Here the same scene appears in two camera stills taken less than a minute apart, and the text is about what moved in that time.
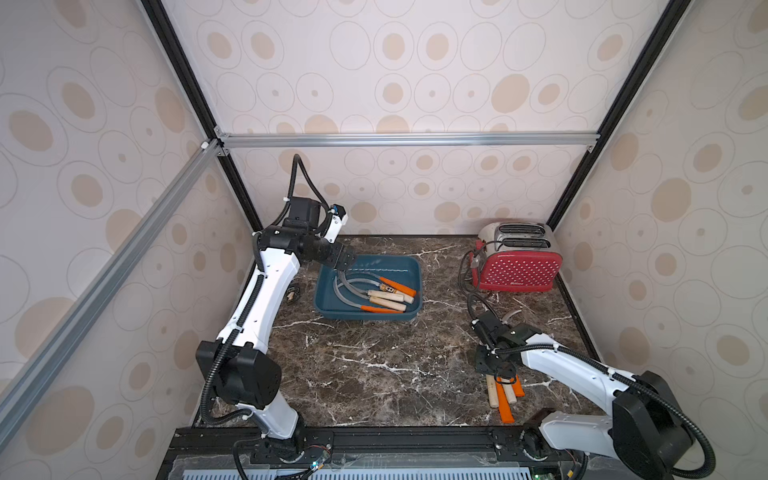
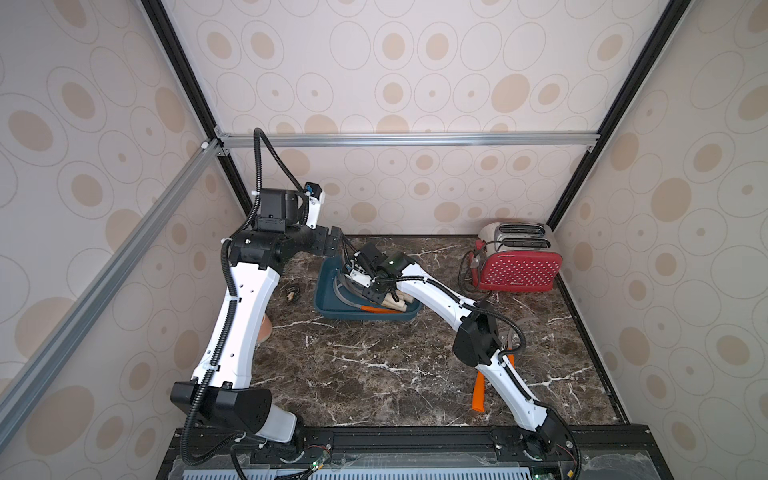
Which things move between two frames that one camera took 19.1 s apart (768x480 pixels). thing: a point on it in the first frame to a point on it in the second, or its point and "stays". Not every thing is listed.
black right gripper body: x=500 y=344 to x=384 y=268
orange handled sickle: x=363 y=307 stays
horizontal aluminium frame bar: x=409 y=139 stays
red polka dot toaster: x=516 y=256 stays
